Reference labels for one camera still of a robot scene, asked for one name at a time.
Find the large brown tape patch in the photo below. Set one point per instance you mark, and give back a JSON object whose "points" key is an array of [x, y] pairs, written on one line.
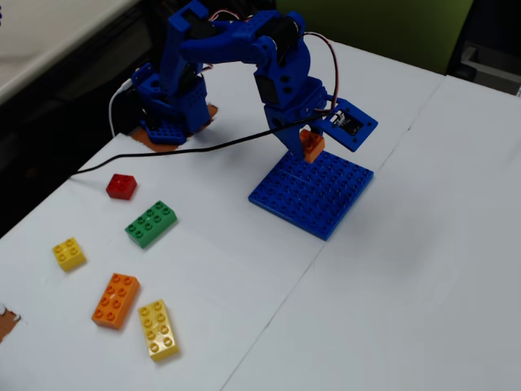
{"points": [[158, 146]]}

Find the yellow 2x4 block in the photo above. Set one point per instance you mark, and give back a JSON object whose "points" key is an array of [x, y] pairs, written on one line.
{"points": [[158, 330]]}

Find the grey background box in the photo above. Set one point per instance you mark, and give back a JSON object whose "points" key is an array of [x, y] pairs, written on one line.
{"points": [[484, 67]]}

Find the white background table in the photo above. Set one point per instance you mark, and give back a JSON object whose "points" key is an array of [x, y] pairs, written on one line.
{"points": [[49, 36]]}

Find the blue 8x8 baseplate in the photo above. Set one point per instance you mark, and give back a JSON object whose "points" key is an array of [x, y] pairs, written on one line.
{"points": [[311, 195]]}

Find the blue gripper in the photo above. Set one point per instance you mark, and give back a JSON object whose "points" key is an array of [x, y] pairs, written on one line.
{"points": [[286, 117]]}

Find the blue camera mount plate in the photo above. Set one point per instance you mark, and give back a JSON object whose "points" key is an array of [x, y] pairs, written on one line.
{"points": [[350, 126]]}

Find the orange 2x2 block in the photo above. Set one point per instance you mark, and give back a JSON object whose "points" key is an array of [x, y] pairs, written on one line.
{"points": [[312, 146]]}

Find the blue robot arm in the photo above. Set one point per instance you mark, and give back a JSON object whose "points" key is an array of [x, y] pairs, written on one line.
{"points": [[228, 45]]}

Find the orange 2x4 block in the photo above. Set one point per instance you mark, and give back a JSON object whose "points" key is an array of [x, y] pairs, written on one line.
{"points": [[115, 300]]}

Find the small brown tape patch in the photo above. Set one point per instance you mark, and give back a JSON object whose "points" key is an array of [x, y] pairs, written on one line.
{"points": [[5, 323]]}

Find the green partition panel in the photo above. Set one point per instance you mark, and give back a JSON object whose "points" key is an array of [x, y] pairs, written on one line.
{"points": [[386, 28]]}

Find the green 2x4 block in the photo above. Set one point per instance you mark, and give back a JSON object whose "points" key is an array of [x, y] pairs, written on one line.
{"points": [[150, 224]]}

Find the yellow 2x2 block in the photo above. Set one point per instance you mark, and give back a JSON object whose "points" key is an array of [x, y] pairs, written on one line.
{"points": [[69, 253]]}

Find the red 2x2 block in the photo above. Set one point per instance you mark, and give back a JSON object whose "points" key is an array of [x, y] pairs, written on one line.
{"points": [[121, 186]]}

